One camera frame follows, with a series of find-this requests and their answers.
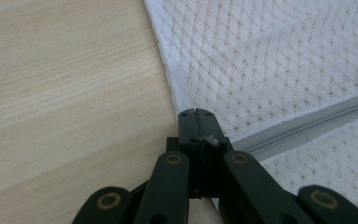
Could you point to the white mesh laundry bag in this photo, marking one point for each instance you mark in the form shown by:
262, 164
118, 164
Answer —
261, 62

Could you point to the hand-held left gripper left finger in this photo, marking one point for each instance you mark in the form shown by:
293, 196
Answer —
189, 130

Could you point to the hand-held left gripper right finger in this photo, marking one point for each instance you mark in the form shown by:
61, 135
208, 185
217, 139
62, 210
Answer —
212, 149

